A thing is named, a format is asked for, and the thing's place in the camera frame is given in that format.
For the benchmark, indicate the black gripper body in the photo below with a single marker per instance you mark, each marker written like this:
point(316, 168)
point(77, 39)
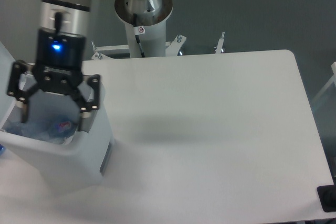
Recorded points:
point(59, 61)

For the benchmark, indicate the black clamp at table edge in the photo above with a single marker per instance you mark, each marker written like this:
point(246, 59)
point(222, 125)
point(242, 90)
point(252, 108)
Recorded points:
point(327, 197)

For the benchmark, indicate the blue object at left edge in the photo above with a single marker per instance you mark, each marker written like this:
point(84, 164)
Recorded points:
point(2, 150)

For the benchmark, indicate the white frame at right edge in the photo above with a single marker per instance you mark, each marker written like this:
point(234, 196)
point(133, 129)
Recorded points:
point(324, 93)

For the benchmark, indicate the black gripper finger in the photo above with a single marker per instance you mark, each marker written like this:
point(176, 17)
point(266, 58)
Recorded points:
point(22, 97)
point(87, 97)

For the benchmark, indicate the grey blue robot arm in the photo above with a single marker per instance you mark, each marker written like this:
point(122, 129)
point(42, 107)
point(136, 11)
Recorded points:
point(62, 16)

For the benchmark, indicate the white trash can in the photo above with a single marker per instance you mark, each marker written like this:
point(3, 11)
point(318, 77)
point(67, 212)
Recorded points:
point(81, 158)

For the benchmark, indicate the clear plastic water bottle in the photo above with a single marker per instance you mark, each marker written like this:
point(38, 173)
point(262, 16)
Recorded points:
point(55, 130)

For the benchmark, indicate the white pedestal base frame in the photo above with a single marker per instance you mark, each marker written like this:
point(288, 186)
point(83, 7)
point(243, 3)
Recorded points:
point(177, 47)

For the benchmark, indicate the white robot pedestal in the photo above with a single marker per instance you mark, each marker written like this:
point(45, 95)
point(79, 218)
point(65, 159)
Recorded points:
point(145, 25)

